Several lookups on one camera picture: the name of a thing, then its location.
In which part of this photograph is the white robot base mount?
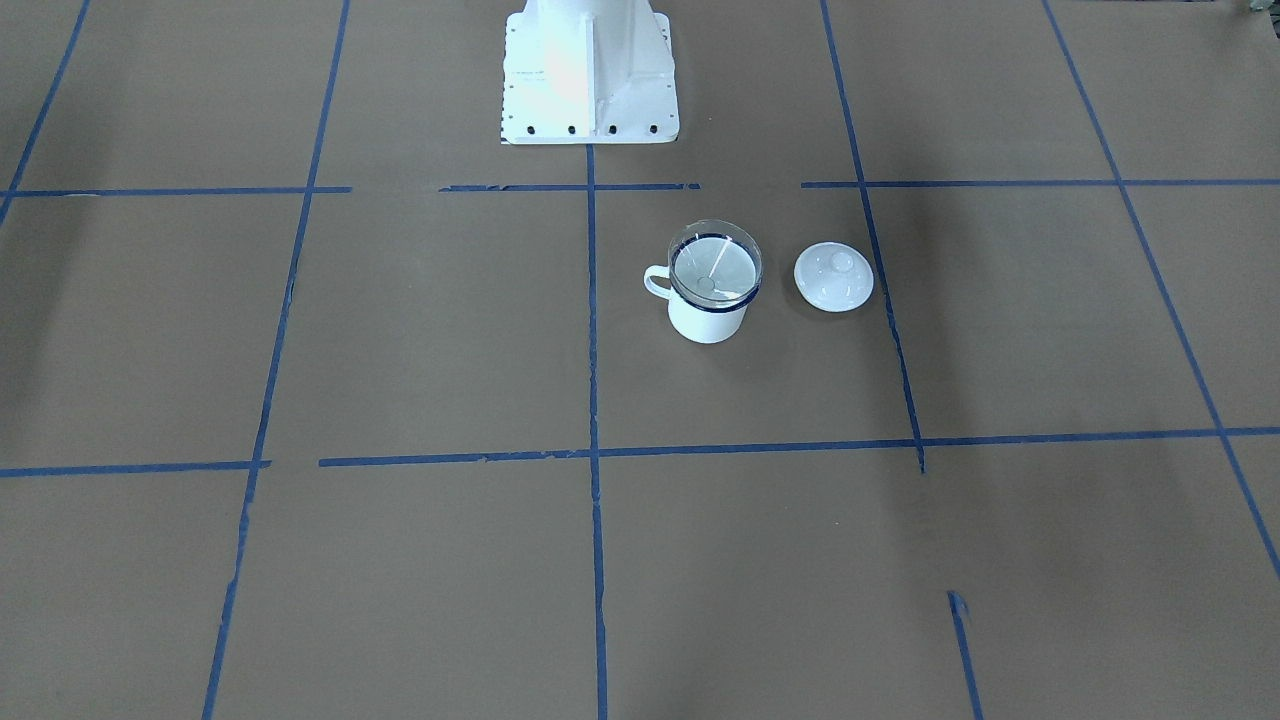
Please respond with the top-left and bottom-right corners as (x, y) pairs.
(500, 1), (680, 145)

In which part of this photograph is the white ceramic lid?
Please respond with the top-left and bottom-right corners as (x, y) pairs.
(794, 242), (876, 313)

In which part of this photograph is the white enamel mug blue rim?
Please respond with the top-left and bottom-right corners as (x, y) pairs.
(643, 264), (750, 345)

